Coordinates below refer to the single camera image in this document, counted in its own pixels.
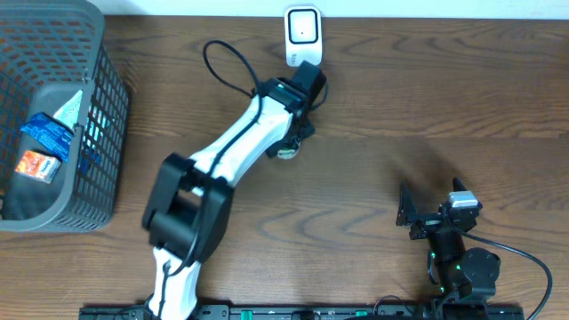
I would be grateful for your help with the orange tissue pack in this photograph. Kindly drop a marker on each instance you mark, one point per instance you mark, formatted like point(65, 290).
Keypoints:
point(37, 166)

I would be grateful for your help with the grey plastic mesh basket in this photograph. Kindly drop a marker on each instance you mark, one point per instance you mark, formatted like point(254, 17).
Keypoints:
point(49, 51)

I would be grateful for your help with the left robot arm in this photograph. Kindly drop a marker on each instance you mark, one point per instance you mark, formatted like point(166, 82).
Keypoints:
point(189, 205)

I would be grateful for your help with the blue snack bar wrapper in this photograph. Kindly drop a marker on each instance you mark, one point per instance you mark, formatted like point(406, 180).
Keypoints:
point(55, 137)

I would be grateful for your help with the green lid jar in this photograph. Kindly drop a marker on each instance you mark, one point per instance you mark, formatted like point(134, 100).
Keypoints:
point(289, 151)

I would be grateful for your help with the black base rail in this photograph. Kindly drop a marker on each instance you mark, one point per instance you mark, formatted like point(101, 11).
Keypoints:
point(383, 311)

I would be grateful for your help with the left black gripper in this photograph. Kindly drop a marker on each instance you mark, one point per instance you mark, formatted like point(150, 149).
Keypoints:
point(306, 127)

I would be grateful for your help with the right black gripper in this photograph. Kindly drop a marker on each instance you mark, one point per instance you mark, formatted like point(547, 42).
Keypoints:
point(407, 214)

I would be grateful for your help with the white barcode scanner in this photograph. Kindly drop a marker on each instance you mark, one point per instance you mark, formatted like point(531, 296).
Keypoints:
point(303, 35)

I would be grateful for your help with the teal wet wipes pack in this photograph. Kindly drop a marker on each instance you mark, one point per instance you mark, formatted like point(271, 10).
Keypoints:
point(69, 112)

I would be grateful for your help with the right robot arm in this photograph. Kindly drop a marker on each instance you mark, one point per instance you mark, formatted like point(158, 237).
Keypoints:
point(466, 277)

